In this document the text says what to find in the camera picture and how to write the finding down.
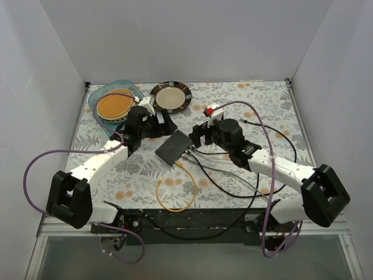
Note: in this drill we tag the black network switch box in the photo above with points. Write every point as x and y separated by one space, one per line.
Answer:
172 149

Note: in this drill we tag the dark rimmed ceramic plate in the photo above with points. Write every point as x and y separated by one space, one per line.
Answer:
171 96

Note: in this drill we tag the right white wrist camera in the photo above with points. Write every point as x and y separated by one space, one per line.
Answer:
213 113

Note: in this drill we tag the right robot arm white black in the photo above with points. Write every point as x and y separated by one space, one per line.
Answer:
322 195

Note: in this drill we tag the blue plastic tray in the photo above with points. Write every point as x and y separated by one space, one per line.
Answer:
98 94

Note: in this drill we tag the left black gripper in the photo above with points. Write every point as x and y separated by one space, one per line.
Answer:
159 128

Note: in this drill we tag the orange woven round plate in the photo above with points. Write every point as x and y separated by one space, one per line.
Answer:
115 105

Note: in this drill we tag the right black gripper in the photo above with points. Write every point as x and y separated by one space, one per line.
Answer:
201 133

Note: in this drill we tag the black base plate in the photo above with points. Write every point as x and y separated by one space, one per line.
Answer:
223 237

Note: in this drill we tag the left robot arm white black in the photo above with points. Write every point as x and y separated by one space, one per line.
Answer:
70 198

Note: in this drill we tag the aluminium frame rail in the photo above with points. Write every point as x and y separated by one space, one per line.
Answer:
193 222

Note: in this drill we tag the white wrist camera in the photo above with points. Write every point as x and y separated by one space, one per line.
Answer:
147 102
213 113

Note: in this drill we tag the floral tablecloth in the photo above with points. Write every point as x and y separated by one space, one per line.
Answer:
208 179

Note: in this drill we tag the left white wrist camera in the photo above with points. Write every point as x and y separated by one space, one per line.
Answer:
147 102

